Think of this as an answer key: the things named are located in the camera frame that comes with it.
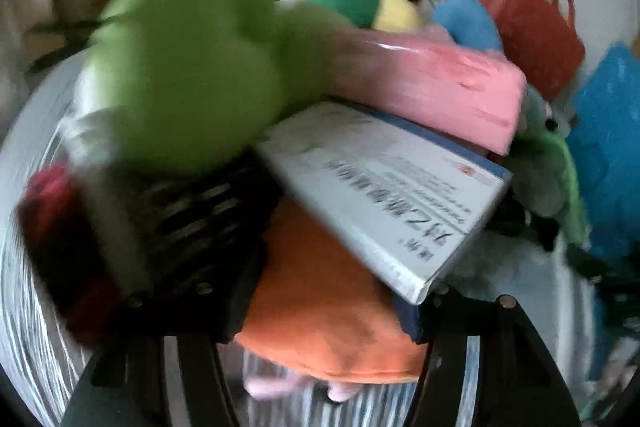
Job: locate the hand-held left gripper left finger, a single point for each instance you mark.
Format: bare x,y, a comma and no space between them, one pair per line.
195,347

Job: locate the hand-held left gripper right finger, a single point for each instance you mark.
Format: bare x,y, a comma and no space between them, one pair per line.
465,347

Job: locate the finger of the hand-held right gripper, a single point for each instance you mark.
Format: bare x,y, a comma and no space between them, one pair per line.
602,279

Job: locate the large white medicine box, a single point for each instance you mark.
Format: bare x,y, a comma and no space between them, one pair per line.
385,202

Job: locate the pink tissue pack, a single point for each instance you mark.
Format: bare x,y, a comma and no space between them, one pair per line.
440,82

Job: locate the flat green plush toy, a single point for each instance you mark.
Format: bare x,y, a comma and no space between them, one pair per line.
552,172

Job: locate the brown checked plush piece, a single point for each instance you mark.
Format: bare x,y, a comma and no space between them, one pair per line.
195,222

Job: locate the orange plush toy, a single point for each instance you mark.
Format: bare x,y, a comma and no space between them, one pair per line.
320,307

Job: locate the blue bag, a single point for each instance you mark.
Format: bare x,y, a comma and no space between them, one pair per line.
610,147

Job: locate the red plush piece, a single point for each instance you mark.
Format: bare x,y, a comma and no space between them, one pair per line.
55,237

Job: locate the red plastic carry case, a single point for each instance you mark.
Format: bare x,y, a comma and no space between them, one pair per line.
530,22

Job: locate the lime green frog plush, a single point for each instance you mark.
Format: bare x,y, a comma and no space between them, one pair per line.
190,62

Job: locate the blue plush toy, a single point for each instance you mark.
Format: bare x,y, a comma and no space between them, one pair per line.
465,23

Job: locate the yellow plush toy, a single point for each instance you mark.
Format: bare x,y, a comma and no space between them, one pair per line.
396,8

